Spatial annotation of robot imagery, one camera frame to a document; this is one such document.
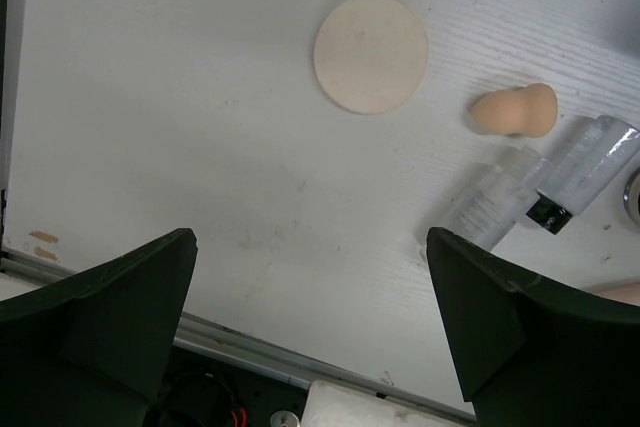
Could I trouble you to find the peach makeup sponge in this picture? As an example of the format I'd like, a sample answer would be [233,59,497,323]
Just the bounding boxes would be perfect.
[470,83,558,138]

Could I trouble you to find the aluminium rail left edge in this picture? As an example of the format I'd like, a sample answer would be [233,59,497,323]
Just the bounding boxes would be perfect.
[1,0,26,236]

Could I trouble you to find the black round compact jar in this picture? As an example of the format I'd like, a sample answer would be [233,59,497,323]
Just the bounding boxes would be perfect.
[623,168,640,226]

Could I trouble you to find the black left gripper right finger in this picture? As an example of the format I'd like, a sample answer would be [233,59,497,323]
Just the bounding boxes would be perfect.
[426,227,639,426]

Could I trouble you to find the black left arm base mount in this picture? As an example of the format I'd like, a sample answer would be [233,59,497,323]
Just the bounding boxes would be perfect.
[143,346,308,427]

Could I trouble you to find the clear bottle black cap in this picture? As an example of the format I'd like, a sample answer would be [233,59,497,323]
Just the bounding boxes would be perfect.
[526,115,639,235]

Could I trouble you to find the round beige powder puff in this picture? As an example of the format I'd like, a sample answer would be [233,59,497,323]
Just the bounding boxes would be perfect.
[313,0,429,115]

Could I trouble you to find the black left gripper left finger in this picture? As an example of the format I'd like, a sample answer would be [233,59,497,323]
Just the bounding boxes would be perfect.
[1,228,197,426]

